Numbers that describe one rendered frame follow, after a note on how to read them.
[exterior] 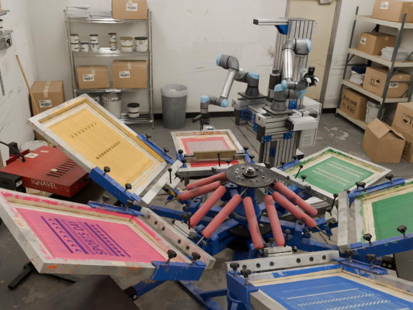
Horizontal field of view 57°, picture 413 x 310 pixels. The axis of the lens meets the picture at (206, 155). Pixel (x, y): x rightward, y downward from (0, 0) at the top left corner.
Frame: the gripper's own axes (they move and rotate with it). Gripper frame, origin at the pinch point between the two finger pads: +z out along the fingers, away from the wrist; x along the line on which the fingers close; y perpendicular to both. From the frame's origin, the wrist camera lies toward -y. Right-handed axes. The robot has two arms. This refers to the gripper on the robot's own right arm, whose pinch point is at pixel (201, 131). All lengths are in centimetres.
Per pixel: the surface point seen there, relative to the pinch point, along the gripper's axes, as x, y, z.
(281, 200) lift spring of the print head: -160, 14, -26
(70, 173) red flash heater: -88, -109, -13
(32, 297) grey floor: -88, -150, 98
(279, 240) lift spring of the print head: -183, 5, -16
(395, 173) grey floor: 61, 290, 102
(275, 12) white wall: 311, 188, -75
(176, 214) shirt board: -122, -41, 5
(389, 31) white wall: 266, 380, -55
